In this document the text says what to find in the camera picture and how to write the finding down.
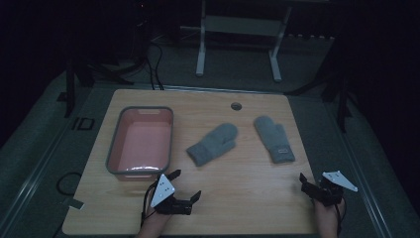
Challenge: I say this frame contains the pink basin with grey rim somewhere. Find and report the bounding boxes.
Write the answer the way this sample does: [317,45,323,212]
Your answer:
[105,105,175,182]

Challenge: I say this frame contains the grey mitten with cuff label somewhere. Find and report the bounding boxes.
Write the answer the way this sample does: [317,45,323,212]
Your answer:
[253,115,296,165]

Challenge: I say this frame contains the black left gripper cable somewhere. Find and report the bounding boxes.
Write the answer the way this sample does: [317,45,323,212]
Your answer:
[141,182,158,229]

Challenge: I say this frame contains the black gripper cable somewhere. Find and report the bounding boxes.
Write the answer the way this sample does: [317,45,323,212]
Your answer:
[334,197,348,236]
[141,182,158,229]

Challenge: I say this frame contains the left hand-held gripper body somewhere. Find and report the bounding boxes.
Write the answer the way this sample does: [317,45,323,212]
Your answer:
[150,174,193,216]

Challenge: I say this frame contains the plain grey mitten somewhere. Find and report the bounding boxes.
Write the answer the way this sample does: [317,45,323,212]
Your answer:
[185,122,239,168]

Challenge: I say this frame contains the person's left hand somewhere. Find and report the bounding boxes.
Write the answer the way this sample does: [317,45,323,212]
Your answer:
[136,211,172,238]

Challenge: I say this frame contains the black floor cables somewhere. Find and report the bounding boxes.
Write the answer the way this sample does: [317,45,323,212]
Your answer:
[145,42,165,91]

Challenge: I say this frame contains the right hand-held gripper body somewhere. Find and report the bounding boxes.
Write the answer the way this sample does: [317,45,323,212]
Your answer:
[301,171,359,208]

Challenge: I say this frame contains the person's right hand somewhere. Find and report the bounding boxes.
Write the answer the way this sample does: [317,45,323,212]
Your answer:
[313,199,347,238]

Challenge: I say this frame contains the black looped floor cable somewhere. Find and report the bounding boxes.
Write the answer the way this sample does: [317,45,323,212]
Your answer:
[55,171,83,197]

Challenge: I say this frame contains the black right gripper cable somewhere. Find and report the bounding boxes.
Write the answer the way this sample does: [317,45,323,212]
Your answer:
[334,197,348,236]

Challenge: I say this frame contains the black tripod stand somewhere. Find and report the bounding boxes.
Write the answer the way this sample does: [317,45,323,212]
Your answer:
[285,62,356,134]
[57,54,147,119]

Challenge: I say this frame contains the white metal stand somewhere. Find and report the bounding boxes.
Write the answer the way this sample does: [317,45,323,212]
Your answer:
[195,0,294,83]

